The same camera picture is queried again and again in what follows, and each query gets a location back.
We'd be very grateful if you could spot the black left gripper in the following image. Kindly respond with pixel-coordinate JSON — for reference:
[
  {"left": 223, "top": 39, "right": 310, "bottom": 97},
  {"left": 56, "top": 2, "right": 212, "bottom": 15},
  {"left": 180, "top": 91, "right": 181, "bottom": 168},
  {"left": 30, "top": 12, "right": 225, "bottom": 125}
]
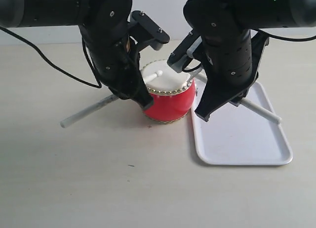
[{"left": 109, "top": 33, "right": 154, "bottom": 110}]

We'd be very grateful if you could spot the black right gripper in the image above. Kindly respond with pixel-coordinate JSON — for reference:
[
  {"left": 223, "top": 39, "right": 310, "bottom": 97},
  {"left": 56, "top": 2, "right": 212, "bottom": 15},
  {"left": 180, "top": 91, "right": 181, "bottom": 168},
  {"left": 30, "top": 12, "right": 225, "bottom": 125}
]
[{"left": 195, "top": 32, "right": 269, "bottom": 122}]

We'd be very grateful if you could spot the scuffed white wooden drumstick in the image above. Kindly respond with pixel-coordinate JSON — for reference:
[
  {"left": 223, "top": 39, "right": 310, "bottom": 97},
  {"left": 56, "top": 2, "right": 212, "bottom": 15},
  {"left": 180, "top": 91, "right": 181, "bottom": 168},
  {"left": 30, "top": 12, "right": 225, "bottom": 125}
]
[{"left": 60, "top": 94, "right": 119, "bottom": 128}]

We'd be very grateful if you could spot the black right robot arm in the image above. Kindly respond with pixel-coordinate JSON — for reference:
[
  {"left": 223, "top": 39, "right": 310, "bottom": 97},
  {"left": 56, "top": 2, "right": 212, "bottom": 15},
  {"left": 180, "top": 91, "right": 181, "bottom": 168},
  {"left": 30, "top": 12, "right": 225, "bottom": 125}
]
[{"left": 183, "top": 0, "right": 316, "bottom": 121}]

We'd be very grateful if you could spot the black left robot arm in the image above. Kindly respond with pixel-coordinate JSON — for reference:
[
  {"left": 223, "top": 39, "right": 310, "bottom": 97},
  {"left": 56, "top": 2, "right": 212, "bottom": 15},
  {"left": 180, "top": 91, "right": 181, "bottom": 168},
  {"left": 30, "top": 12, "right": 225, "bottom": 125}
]
[{"left": 0, "top": 0, "right": 158, "bottom": 110}]

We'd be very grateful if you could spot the small red drum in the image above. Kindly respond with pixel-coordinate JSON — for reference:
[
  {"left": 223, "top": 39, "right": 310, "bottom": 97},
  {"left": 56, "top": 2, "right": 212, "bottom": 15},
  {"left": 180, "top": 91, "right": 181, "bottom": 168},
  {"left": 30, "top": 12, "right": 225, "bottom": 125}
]
[{"left": 141, "top": 60, "right": 196, "bottom": 123}]

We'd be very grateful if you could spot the white rectangular plastic tray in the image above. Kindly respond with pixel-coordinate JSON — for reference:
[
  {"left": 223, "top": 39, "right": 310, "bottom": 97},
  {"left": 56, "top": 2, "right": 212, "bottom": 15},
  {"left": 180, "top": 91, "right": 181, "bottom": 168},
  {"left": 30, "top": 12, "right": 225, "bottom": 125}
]
[{"left": 190, "top": 78, "right": 293, "bottom": 166}]

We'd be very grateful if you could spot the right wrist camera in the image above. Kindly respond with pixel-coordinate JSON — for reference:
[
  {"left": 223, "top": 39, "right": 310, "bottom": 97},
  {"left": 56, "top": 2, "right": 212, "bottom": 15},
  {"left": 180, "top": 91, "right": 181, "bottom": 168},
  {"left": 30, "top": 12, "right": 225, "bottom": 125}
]
[{"left": 167, "top": 30, "right": 204, "bottom": 73}]

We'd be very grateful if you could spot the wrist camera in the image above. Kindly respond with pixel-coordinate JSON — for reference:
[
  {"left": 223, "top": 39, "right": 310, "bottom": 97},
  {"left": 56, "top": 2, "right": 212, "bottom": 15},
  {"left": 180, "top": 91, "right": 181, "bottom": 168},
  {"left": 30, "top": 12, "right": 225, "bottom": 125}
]
[
  {"left": 128, "top": 10, "right": 170, "bottom": 51},
  {"left": 167, "top": 30, "right": 204, "bottom": 73}
]

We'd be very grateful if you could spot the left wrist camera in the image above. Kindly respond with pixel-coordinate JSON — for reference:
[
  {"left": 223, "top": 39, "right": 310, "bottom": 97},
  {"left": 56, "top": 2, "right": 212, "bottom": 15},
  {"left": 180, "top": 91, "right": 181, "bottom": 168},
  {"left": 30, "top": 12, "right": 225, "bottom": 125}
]
[{"left": 128, "top": 10, "right": 170, "bottom": 51}]

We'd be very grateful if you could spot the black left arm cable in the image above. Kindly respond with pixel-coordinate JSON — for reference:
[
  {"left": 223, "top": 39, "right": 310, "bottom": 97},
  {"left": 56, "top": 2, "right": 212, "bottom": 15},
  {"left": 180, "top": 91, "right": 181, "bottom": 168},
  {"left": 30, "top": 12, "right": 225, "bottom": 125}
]
[{"left": 0, "top": 25, "right": 102, "bottom": 89}]

